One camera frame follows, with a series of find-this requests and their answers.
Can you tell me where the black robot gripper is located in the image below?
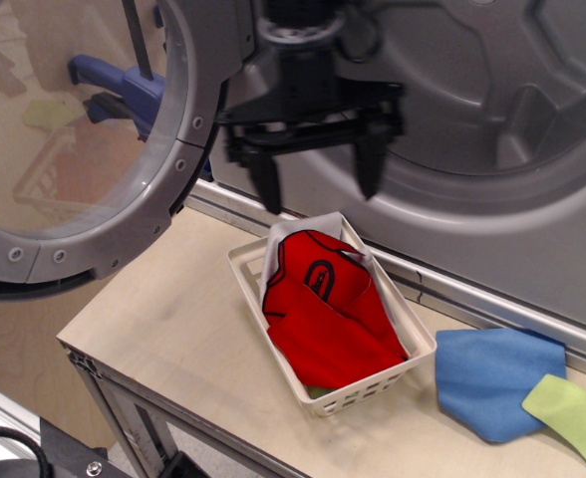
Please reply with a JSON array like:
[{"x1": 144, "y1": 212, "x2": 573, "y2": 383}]
[{"x1": 218, "y1": 19, "x2": 404, "y2": 215}]

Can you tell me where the red cloth with black trim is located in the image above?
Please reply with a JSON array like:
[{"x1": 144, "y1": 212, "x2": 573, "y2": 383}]
[{"x1": 262, "y1": 229, "x2": 371, "y2": 325}]

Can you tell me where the white plastic laundry basket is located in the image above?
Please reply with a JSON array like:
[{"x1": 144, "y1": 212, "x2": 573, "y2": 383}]
[{"x1": 227, "y1": 213, "x2": 438, "y2": 417}]

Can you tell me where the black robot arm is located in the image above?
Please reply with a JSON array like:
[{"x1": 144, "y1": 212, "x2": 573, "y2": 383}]
[{"x1": 216, "y1": 1, "x2": 404, "y2": 214}]

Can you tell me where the grey washing machine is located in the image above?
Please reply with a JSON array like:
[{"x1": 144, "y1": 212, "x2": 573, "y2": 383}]
[{"x1": 277, "y1": 1, "x2": 586, "y2": 327}]

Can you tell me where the plain red cloth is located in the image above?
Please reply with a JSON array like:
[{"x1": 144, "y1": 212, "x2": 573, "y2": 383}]
[{"x1": 267, "y1": 292, "x2": 407, "y2": 389}]

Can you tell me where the blue bar clamp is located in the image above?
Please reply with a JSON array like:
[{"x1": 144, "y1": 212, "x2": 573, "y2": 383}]
[{"x1": 68, "y1": 55, "x2": 165, "y2": 141}]

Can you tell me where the round glass washer door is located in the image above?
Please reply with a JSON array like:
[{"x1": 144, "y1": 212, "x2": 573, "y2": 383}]
[{"x1": 0, "y1": 1, "x2": 254, "y2": 302}]

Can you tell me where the green cloth in basket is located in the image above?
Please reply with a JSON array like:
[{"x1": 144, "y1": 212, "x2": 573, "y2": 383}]
[{"x1": 306, "y1": 386, "x2": 331, "y2": 399}]

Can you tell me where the blue cloth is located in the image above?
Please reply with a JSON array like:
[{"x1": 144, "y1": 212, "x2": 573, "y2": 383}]
[{"x1": 436, "y1": 329, "x2": 567, "y2": 443}]

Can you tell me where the green cloth on table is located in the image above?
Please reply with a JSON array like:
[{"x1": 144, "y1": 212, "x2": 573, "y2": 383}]
[{"x1": 522, "y1": 374, "x2": 586, "y2": 461}]

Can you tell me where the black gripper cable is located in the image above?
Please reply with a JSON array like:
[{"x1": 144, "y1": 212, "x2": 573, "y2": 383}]
[{"x1": 340, "y1": 19, "x2": 382, "y2": 64}]

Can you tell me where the aluminium table frame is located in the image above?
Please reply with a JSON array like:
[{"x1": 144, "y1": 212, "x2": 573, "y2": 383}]
[{"x1": 60, "y1": 340, "x2": 305, "y2": 477}]

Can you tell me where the black base with cable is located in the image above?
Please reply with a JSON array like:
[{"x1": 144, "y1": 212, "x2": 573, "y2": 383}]
[{"x1": 0, "y1": 419, "x2": 123, "y2": 477}]

